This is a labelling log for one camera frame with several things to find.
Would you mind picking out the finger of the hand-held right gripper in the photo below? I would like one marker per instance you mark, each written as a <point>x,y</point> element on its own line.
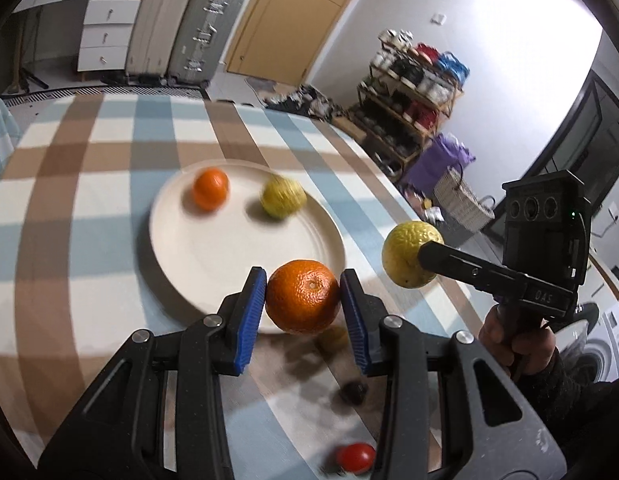
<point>459,266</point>

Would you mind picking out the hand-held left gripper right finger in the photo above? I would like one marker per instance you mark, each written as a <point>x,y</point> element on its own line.
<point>352,312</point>

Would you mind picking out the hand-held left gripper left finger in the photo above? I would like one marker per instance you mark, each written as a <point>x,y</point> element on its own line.
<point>252,312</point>

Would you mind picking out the orange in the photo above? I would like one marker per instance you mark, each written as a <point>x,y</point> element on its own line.
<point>211,189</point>
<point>303,297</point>

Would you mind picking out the cream round plate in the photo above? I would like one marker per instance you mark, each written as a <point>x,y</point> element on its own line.
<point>229,260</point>

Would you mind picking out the yellow bumpy citrus fruit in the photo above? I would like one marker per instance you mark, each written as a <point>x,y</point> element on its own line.
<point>283,196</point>
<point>402,250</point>

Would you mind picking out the dark purple plum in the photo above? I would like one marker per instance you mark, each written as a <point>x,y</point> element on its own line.
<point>353,392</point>

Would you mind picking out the red tomato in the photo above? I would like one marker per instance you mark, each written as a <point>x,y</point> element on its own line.
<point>357,457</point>

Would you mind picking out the person's right forearm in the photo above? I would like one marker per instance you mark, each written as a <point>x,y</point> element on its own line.
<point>574,400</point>

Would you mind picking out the person's right hand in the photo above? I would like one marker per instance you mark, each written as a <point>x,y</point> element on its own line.
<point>537,347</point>

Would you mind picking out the wicker basket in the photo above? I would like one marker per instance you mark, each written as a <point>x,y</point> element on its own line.
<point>462,200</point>

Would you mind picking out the purple plastic bag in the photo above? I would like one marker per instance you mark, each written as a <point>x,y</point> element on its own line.
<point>439,160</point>

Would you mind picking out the dark glass door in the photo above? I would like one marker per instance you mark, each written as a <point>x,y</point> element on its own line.
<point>579,140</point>

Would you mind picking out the white washing machine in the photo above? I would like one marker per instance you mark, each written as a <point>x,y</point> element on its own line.
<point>607,350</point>

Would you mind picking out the wooden shoe rack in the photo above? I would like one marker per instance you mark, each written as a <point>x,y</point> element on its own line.
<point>409,100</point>

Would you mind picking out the checked tablecloth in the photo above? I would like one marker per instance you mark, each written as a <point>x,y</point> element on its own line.
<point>79,220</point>

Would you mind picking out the pile of shoes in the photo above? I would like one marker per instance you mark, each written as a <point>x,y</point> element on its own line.
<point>304,102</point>

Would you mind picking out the grey door mat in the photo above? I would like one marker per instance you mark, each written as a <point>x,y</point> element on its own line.
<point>262,86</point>

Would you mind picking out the silver suitcase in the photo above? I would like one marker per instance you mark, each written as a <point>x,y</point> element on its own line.
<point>207,35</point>

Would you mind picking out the wooden door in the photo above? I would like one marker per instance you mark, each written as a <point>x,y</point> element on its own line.
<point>289,15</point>

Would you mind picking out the beige suitcase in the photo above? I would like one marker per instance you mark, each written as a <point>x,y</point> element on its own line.
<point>157,25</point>

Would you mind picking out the white desk with drawers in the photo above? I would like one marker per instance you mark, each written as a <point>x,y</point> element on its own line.
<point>106,35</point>

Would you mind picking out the white wall switch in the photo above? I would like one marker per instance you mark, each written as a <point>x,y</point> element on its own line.
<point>438,18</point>

